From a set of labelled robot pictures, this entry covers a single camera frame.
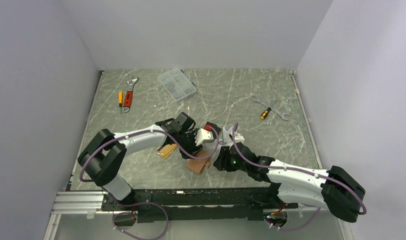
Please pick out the tan leather card holder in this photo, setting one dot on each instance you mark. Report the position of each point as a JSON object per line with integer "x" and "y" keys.
{"x": 199, "y": 165}

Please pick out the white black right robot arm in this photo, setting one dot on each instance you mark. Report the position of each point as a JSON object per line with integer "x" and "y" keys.
{"x": 331, "y": 189}

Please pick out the yellow black screwdriver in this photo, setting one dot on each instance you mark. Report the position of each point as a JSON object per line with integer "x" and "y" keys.
{"x": 267, "y": 111}

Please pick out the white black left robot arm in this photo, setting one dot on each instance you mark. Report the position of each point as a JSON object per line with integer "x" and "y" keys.
{"x": 101, "y": 159}

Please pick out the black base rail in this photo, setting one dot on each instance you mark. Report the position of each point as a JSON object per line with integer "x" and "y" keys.
{"x": 250, "y": 203}

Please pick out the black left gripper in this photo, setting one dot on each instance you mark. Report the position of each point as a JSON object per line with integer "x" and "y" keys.
{"x": 193, "y": 149}

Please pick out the clear plastic screw box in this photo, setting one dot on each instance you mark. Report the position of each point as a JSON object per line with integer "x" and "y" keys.
{"x": 176, "y": 83}

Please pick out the small yellow handled screwdriver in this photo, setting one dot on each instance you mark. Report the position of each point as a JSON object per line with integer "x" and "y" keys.
{"x": 120, "y": 101}

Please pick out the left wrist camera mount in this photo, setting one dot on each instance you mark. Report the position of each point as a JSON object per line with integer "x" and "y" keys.
{"x": 203, "y": 136}

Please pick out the red handled adjustable wrench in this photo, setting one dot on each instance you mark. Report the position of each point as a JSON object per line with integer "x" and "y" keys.
{"x": 129, "y": 95}

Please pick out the black card stack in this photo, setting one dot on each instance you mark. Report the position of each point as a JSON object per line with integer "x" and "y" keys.
{"x": 209, "y": 126}

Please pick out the silver open end wrench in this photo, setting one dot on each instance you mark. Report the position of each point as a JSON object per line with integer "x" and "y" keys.
{"x": 283, "y": 115}

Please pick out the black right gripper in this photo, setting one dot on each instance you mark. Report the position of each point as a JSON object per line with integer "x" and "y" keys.
{"x": 222, "y": 161}

